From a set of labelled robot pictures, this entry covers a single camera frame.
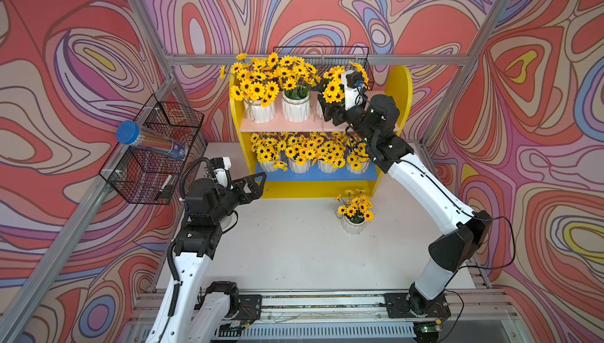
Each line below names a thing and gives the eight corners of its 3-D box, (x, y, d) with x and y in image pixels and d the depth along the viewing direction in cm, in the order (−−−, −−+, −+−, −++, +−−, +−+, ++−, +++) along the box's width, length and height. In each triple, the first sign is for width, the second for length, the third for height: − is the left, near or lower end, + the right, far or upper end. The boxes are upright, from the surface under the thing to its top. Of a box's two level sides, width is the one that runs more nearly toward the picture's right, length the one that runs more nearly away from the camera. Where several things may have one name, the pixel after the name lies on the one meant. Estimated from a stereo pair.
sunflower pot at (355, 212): (336, 234, 89) (341, 216, 78) (333, 206, 97) (337, 186, 86) (366, 234, 89) (374, 216, 78) (361, 206, 97) (368, 186, 86)
